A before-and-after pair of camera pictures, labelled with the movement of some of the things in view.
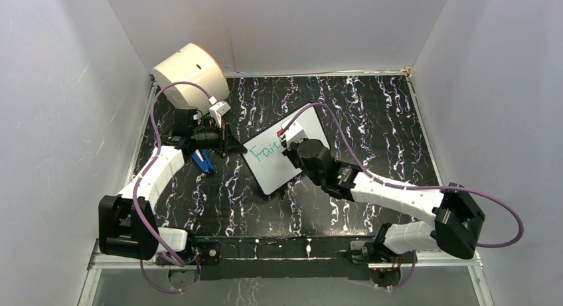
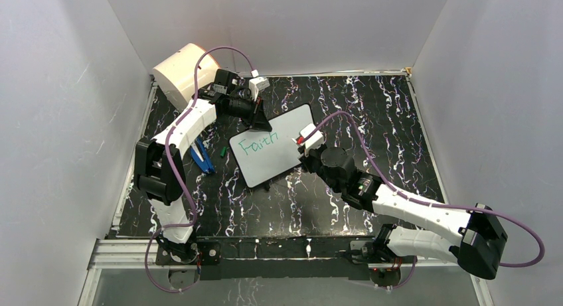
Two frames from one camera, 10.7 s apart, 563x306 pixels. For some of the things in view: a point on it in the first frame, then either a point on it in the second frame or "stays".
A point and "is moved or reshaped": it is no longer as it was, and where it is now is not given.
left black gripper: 228,145 -> 257,119
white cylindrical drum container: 188,74 stays
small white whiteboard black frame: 269,167 is moved or reshaped
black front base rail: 287,256 stays
